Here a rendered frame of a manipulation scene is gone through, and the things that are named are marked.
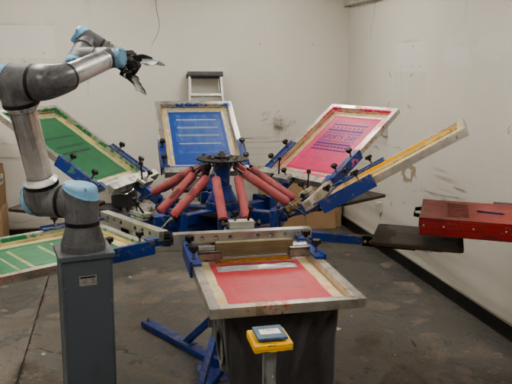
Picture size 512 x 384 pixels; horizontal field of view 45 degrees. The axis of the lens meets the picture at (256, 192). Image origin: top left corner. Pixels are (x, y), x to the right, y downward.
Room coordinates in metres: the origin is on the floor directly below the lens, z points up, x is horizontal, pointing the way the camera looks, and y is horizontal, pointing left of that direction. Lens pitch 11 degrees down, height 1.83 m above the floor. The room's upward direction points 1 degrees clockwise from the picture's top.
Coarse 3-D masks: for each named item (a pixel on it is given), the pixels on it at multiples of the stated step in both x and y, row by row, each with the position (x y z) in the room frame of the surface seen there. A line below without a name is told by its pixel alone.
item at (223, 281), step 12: (216, 264) 2.65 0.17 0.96; (228, 264) 2.65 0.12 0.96; (240, 264) 2.65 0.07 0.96; (216, 276) 2.49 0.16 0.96; (228, 276) 2.50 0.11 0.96; (240, 276) 2.50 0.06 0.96; (228, 288) 2.35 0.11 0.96; (228, 300) 2.22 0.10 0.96; (240, 300) 2.22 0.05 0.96; (252, 300) 2.22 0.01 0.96; (264, 300) 2.22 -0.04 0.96; (276, 300) 2.22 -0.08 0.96
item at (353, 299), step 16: (336, 272) 2.46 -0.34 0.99; (208, 288) 2.25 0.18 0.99; (352, 288) 2.27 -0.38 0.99; (208, 304) 2.09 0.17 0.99; (240, 304) 2.09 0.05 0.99; (256, 304) 2.10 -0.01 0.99; (272, 304) 2.10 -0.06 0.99; (288, 304) 2.10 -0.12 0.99; (304, 304) 2.12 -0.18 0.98; (320, 304) 2.13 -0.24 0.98; (336, 304) 2.14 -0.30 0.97; (352, 304) 2.16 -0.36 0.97
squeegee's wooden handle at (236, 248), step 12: (240, 240) 2.68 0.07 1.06; (252, 240) 2.68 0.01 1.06; (264, 240) 2.69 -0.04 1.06; (276, 240) 2.70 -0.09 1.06; (288, 240) 2.71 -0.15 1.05; (228, 252) 2.65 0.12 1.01; (240, 252) 2.66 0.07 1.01; (252, 252) 2.67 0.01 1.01; (264, 252) 2.68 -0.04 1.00; (276, 252) 2.70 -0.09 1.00; (288, 252) 2.71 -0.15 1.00
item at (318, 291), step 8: (256, 264) 2.65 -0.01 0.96; (296, 264) 2.66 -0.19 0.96; (264, 272) 2.55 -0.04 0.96; (272, 272) 2.55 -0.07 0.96; (280, 272) 2.55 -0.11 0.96; (288, 272) 2.55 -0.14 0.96; (296, 272) 2.55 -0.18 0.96; (304, 272) 2.56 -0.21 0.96; (304, 280) 2.45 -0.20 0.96; (312, 280) 2.45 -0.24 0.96; (312, 288) 2.36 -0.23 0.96; (320, 288) 2.36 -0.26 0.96; (280, 296) 2.26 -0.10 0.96; (288, 296) 2.26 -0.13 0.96; (296, 296) 2.27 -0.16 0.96; (304, 296) 2.27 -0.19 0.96; (312, 296) 2.27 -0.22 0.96; (320, 296) 2.27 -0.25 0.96; (328, 296) 2.27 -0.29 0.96
